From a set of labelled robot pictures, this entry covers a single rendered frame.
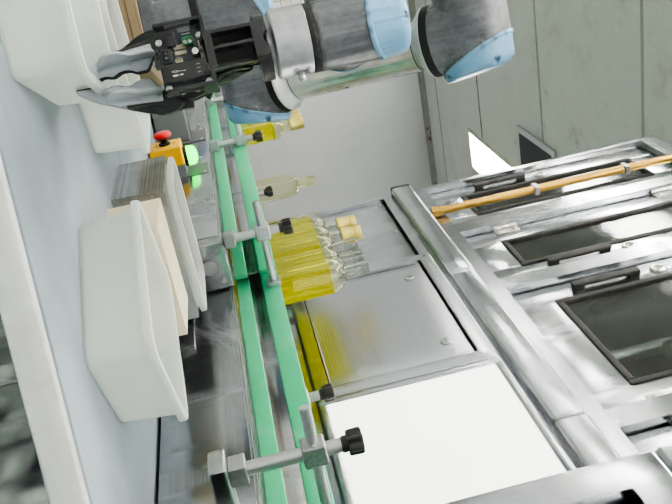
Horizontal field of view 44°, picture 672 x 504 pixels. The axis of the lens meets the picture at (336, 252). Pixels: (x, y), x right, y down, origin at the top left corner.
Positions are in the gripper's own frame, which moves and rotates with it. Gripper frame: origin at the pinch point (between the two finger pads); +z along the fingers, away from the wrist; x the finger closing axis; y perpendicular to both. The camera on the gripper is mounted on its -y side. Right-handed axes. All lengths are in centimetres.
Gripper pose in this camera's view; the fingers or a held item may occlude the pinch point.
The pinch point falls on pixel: (89, 88)
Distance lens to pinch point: 95.5
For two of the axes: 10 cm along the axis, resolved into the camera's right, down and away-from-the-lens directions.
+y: 0.9, 0.3, -10.0
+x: 2.2, 9.7, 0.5
